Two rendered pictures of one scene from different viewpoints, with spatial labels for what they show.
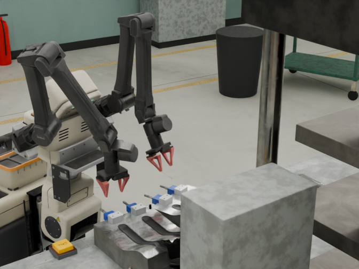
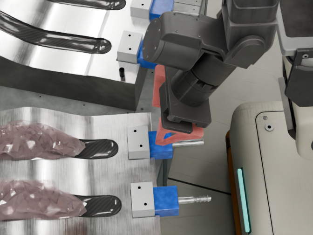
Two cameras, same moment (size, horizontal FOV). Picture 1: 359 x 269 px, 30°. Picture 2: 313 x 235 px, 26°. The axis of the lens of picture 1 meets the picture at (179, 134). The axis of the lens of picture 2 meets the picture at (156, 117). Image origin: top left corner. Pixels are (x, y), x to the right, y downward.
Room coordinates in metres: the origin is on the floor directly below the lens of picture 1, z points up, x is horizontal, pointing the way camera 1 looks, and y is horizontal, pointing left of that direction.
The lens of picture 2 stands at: (2.95, -0.31, 1.87)
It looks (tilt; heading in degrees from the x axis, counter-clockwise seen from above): 57 degrees down; 139
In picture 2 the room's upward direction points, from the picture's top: straight up
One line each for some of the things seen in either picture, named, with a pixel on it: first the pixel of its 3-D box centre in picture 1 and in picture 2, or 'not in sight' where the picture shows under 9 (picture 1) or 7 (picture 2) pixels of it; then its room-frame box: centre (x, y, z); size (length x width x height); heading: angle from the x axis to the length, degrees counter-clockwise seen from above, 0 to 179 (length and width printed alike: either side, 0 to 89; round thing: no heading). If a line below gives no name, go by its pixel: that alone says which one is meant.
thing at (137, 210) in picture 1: (132, 207); (155, 55); (2.37, 0.19, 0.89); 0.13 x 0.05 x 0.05; 37
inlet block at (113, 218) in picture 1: (109, 215); (166, 11); (2.31, 0.27, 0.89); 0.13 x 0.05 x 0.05; 37
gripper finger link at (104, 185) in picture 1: (108, 184); not in sight; (2.26, 0.27, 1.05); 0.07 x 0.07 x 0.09; 37
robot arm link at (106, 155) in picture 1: (112, 151); not in sight; (2.28, 0.25, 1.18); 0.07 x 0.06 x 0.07; 69
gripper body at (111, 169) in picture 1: (111, 166); not in sight; (2.28, 0.25, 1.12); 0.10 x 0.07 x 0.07; 127
